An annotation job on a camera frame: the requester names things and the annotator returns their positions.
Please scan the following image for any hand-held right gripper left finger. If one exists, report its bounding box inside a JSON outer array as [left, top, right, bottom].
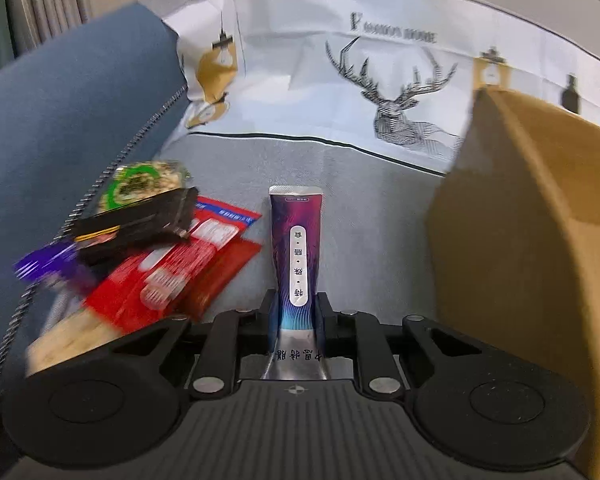
[[102, 289, 281, 400]]

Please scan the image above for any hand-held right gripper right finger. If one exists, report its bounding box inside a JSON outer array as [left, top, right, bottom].
[[316, 290, 485, 397]]

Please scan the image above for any purple toothpaste tube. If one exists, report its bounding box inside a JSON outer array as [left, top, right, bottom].
[[260, 185, 333, 381]]

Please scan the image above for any red blue banded snack packet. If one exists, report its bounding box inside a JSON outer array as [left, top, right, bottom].
[[86, 197, 263, 335]]

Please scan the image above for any black snack packet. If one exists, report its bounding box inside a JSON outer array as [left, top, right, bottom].
[[72, 187, 201, 267]]

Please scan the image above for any cardboard box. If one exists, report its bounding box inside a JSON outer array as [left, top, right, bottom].
[[425, 87, 600, 480]]

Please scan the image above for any dark red snack packet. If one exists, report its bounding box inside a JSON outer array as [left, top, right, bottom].
[[182, 239, 264, 320]]

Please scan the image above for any green label noodle packet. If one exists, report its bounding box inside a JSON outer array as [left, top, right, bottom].
[[97, 160, 192, 212]]

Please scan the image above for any beige snack packet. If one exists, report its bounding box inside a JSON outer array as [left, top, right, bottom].
[[27, 310, 123, 377]]

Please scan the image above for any deer printed blanket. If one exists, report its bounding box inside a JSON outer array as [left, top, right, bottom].
[[125, 0, 600, 341]]

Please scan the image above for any purple snack packet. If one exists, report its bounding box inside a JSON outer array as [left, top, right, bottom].
[[12, 244, 98, 292]]

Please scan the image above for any blue sofa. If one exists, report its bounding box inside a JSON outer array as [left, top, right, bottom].
[[0, 2, 190, 393]]

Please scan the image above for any grey curtain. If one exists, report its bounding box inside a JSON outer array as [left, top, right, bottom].
[[0, 0, 142, 83]]

